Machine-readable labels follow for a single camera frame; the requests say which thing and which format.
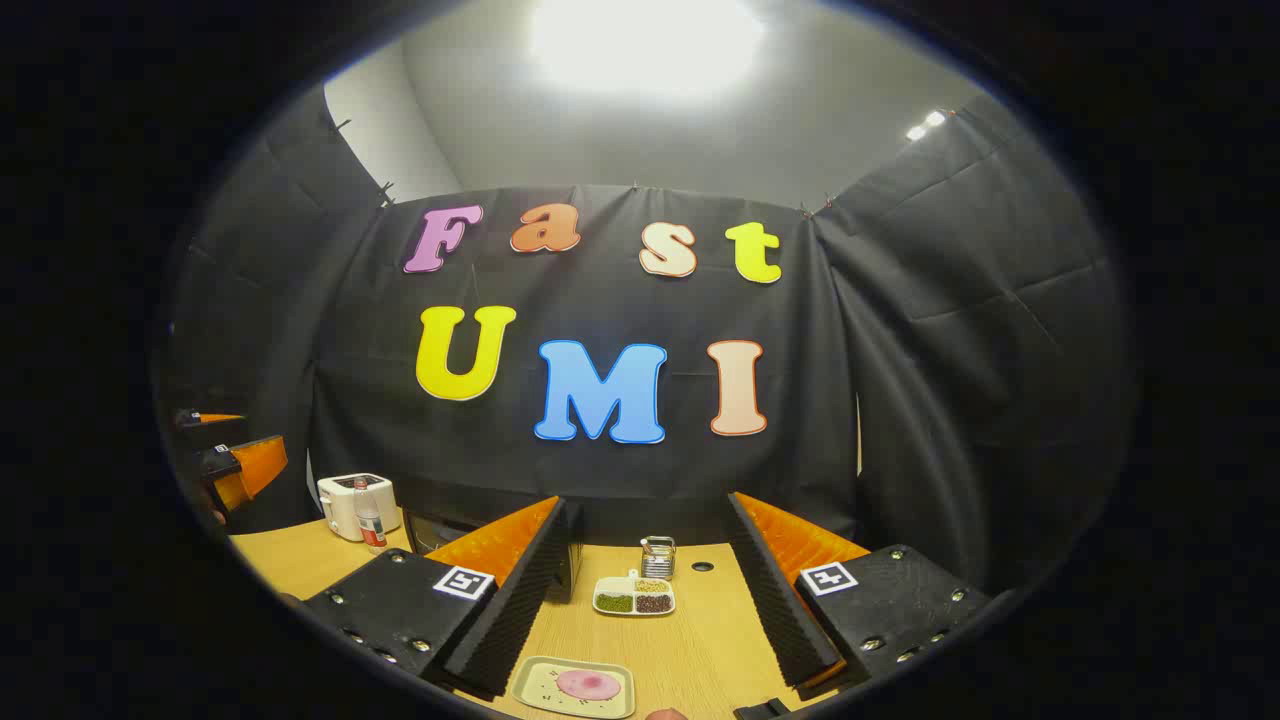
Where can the clear plastic water bottle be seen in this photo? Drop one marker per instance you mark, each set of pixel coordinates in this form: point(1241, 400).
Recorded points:
point(370, 520)

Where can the pink ham slice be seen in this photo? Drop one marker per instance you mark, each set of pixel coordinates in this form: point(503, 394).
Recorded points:
point(588, 685)

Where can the white divided bean dish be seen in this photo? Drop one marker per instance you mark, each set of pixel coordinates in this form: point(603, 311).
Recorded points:
point(634, 598)

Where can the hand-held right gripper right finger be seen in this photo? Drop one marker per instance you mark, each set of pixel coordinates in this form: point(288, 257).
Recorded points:
point(780, 610)

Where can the black backdrop cloth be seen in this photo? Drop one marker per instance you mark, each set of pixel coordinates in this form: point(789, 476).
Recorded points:
point(600, 300)

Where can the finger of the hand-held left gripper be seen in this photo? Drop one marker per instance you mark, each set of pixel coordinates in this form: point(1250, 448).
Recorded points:
point(250, 465)
point(205, 418)

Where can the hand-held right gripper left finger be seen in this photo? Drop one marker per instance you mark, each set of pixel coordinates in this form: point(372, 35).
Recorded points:
point(520, 610)

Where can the small ceiling light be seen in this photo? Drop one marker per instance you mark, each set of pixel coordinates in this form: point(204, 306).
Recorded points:
point(926, 124)

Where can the white toaster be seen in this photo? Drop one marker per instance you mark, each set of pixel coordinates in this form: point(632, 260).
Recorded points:
point(340, 505)

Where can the large ceiling light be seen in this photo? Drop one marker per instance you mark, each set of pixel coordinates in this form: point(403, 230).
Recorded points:
point(645, 45)

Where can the cream rectangular tray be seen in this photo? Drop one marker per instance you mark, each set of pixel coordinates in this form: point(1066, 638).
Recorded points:
point(535, 685)

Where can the metal mesh holder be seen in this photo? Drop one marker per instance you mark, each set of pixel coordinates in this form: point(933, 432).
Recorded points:
point(657, 558)

